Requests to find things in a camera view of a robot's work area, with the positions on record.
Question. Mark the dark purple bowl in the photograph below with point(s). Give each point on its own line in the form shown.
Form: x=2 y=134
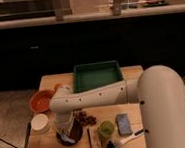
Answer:
x=73 y=137

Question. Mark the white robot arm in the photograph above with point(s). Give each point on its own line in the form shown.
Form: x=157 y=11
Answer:
x=161 y=93

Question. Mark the brown crumpled towel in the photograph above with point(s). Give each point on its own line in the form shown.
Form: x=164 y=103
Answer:
x=84 y=119

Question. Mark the orange bowl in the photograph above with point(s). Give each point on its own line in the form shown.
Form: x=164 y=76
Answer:
x=39 y=102

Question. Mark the green plastic tray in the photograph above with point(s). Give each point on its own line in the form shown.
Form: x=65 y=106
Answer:
x=95 y=75

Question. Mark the green cup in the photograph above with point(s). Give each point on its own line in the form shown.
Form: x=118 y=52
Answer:
x=106 y=129

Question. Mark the blue sponge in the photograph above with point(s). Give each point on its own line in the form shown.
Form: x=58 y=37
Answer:
x=123 y=124

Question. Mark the brown rectangular block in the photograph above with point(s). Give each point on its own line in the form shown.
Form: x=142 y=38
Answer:
x=93 y=136

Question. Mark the white cup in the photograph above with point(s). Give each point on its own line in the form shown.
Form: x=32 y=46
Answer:
x=39 y=123

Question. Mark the dish brush white handle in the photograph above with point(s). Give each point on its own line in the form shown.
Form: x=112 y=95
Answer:
x=120 y=143

